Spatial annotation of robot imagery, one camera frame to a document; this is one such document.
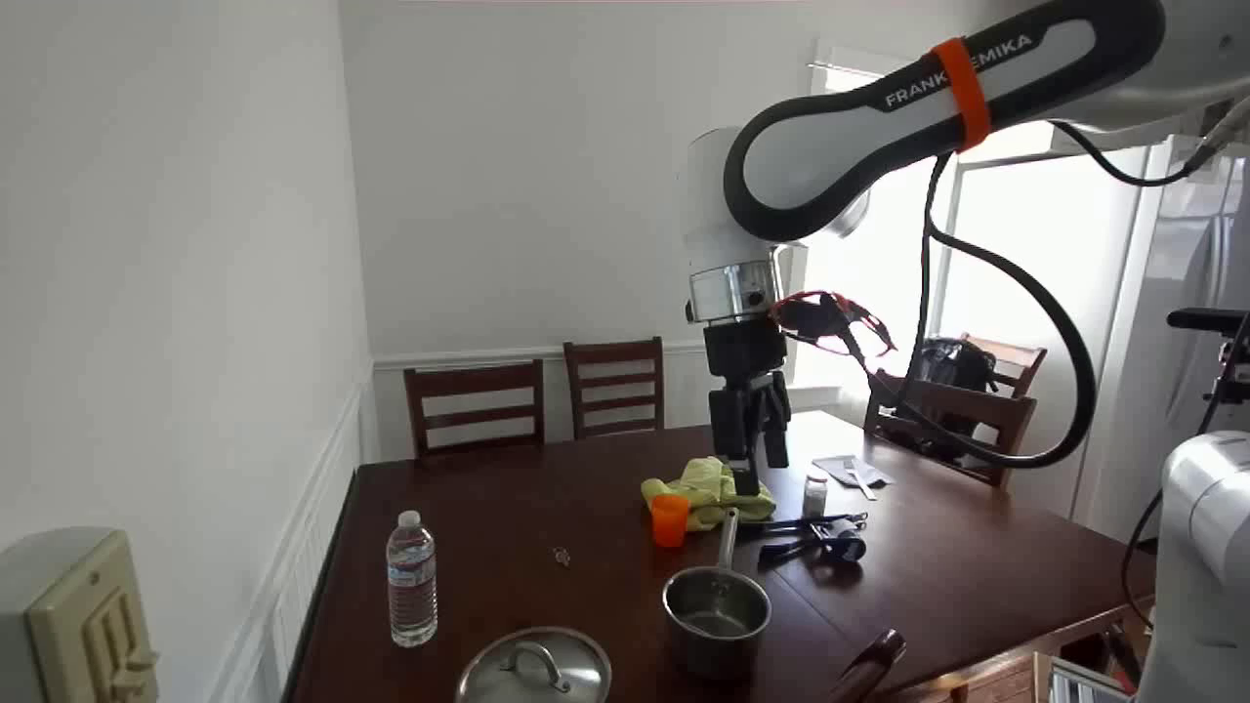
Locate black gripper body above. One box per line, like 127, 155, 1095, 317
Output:
697, 317, 792, 394

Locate orange plastic cup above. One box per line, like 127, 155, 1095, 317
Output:
649, 490, 694, 556

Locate light green waffle cloth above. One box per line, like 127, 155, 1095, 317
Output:
636, 453, 781, 537

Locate white paper packet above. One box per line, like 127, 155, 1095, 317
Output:
811, 451, 891, 496

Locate black flat tool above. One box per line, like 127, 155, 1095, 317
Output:
752, 516, 815, 572

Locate black bag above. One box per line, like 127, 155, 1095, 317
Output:
911, 334, 1001, 394

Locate dark wooden round-back chair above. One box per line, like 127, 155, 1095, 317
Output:
832, 625, 911, 703

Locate glass pot lid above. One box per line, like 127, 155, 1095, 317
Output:
451, 625, 618, 703

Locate clear plastic water bottle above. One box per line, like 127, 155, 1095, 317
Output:
381, 508, 440, 651

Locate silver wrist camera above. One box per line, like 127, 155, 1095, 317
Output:
682, 257, 783, 330

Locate red black wire bundle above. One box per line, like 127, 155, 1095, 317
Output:
776, 287, 903, 373

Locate steel pot with handle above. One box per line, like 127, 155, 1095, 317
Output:
656, 508, 776, 683

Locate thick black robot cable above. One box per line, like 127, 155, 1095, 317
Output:
894, 153, 1100, 474

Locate wide orange cable strap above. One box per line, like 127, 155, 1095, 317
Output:
933, 34, 994, 153

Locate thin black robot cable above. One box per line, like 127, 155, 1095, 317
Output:
1052, 94, 1250, 193

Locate black tripod camera mount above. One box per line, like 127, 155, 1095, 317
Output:
1164, 306, 1250, 410

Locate beige wall switch plate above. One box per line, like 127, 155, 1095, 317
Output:
0, 524, 164, 703

